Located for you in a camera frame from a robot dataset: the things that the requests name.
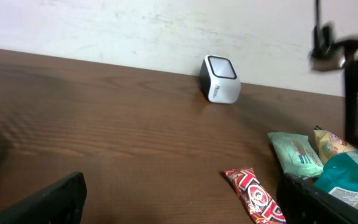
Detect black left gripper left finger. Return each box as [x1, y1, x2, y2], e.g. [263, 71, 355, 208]
[0, 172, 87, 224]

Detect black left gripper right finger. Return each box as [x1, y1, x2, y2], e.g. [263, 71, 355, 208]
[277, 173, 358, 224]

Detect red chocolate bar wrapper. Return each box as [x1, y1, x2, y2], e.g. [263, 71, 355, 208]
[221, 167, 287, 224]

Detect mint green wipes packet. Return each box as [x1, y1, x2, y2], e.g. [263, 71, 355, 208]
[267, 132, 323, 179]

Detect teal mouthwash bottle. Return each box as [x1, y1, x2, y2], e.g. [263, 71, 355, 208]
[314, 140, 358, 209]

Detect yellow snack chip bag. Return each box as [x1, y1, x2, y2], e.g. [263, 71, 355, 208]
[313, 126, 357, 165]

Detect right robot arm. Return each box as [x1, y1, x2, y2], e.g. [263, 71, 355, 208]
[277, 1, 358, 223]

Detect white barcode scanner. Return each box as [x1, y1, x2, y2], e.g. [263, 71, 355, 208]
[199, 55, 241, 104]

